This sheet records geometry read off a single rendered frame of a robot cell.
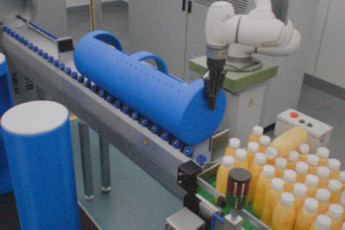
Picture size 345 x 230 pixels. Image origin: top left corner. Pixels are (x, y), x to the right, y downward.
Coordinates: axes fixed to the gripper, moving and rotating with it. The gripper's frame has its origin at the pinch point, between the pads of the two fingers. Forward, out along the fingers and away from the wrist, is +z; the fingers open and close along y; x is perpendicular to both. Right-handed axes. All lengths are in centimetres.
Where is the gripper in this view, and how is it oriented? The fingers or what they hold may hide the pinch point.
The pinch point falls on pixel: (212, 102)
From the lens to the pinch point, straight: 163.8
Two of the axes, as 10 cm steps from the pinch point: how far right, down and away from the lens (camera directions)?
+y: 7.5, -2.8, 6.0
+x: -6.6, -3.7, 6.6
